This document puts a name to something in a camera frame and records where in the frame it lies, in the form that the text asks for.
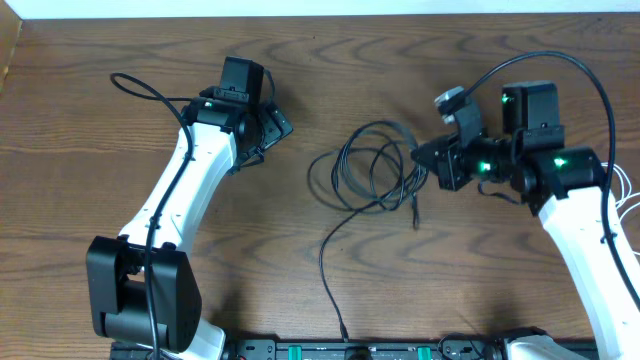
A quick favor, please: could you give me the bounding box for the black USB cable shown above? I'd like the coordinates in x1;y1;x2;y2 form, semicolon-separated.
306;119;431;344

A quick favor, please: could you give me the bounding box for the white USB cable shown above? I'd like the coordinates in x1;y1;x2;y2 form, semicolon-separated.
602;160;640;256

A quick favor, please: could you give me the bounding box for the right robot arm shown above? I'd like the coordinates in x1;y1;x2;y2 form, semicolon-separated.
411;81;639;359

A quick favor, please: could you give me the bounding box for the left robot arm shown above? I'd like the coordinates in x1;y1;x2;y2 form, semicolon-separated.
86;56;293;359

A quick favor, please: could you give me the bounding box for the right camera cable black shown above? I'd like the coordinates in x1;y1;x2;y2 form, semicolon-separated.
449;50;640;311

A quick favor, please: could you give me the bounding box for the camera cable black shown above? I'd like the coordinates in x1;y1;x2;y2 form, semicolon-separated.
449;50;640;311
109;72;195;360

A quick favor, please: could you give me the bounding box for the left camera cable black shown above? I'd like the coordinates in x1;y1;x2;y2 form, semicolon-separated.
109;72;195;360

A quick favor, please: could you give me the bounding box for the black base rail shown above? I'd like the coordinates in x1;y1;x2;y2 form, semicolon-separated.
109;327;601;360

